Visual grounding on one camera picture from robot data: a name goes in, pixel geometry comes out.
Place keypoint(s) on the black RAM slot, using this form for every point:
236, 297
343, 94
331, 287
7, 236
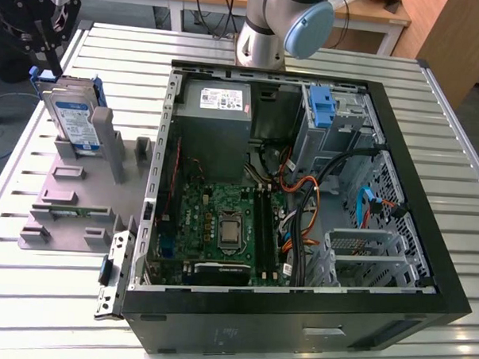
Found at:
260, 228
270, 228

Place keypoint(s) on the grey parts rack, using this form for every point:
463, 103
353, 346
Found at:
103, 205

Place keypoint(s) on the silver CPU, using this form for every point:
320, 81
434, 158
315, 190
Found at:
230, 231

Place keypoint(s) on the wooden cabinet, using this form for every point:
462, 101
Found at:
460, 38

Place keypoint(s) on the grey power supply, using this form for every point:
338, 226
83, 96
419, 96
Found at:
209, 146

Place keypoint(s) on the green RAM stick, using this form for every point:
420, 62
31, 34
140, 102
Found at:
69, 211

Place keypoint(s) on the blue rear port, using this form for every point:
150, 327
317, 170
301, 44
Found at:
105, 271

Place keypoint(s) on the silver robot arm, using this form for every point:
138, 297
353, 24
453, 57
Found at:
257, 41

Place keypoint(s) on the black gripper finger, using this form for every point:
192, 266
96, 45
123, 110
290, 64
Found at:
53, 64
30, 43

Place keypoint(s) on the silver drive cage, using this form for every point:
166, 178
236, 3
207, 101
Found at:
344, 140

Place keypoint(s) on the black graphics card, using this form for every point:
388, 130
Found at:
219, 272

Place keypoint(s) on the green motherboard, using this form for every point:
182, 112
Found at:
198, 213

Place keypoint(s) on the hard disk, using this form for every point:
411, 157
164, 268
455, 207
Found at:
73, 120

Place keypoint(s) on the black bin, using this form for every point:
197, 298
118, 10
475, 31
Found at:
5, 70

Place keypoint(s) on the black PC case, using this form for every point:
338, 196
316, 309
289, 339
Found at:
257, 323

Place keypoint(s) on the CPU socket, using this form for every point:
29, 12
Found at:
230, 215

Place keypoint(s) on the blue plastic drive latch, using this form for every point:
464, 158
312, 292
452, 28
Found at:
321, 107

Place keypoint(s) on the silver disk bay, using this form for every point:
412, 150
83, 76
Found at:
367, 261

